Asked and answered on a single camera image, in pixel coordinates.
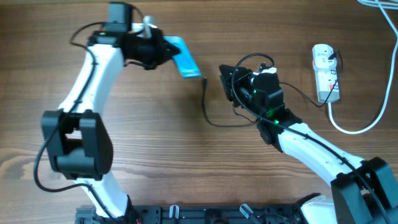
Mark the teal screen smartphone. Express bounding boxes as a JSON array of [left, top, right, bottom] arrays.
[[165, 36, 201, 78]]

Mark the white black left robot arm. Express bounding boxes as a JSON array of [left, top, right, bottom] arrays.
[[40, 2, 191, 223]]

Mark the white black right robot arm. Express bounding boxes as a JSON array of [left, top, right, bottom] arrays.
[[219, 65, 397, 223]]

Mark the white charger adapter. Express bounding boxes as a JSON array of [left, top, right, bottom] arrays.
[[312, 55, 337, 72]]

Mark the white power strip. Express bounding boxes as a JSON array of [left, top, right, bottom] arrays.
[[312, 44, 340, 103]]

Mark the white power strip cord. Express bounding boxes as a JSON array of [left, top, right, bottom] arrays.
[[327, 0, 398, 135]]

